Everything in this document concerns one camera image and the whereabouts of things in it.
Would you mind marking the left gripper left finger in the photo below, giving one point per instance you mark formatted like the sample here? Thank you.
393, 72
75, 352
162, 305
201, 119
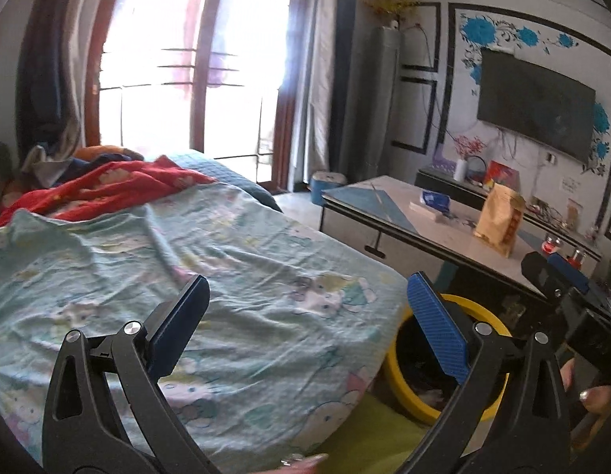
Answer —
171, 325

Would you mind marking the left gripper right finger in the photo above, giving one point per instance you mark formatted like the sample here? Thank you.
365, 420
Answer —
443, 324

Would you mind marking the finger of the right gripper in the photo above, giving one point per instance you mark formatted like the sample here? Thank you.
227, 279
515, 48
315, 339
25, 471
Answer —
573, 276

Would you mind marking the yellow rimmed black trash bin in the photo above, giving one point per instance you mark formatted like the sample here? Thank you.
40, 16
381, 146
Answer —
414, 375

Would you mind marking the person's right hand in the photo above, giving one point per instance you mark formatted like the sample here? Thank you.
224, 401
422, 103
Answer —
597, 401

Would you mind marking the person's left hand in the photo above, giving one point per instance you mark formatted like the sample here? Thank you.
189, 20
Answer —
297, 464

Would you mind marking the red thermos bottle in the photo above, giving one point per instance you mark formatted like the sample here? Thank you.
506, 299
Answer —
576, 259

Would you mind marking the red white can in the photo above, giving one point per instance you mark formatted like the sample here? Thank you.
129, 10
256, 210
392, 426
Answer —
551, 244

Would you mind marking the yellow paper bag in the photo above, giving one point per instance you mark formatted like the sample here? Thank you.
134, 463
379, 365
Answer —
500, 219

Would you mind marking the white marble coffee table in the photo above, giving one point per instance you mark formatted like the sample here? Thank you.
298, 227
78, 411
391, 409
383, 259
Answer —
373, 217

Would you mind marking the white flat box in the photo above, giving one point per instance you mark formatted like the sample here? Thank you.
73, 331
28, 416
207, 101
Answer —
424, 211

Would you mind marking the light blue cartoon bedsheet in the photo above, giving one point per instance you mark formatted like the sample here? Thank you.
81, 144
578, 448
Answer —
201, 332

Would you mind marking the red picture card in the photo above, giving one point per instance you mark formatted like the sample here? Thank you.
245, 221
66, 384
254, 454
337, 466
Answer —
498, 173

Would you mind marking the blue tissue pack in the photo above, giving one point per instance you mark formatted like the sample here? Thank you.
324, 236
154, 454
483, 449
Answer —
436, 201

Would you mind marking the black tv cabinet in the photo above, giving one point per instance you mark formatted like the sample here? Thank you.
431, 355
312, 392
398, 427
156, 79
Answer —
533, 229

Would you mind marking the red floral blanket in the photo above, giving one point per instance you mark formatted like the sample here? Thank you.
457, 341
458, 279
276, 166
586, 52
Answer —
110, 188

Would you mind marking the white vase pink flowers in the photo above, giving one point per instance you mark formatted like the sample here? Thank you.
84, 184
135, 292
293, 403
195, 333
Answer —
466, 147

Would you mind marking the teal quilted mattress pad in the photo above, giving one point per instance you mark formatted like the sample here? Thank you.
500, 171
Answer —
194, 160

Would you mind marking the blue white small bin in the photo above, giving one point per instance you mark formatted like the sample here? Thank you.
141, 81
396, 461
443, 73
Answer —
324, 180

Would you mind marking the standing air conditioner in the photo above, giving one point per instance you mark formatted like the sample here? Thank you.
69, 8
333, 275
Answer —
369, 144

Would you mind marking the grey right curtain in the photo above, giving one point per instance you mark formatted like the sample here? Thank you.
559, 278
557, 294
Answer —
329, 36

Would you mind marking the brown framed glass door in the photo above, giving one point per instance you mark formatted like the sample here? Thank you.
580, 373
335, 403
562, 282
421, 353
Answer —
218, 76

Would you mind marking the dark blue left curtain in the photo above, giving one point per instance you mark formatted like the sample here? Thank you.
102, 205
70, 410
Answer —
50, 81

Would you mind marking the yellow artificial flowers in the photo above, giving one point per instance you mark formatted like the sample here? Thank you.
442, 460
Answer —
392, 12

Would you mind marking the black wall television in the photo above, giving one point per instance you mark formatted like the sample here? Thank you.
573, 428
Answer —
537, 103

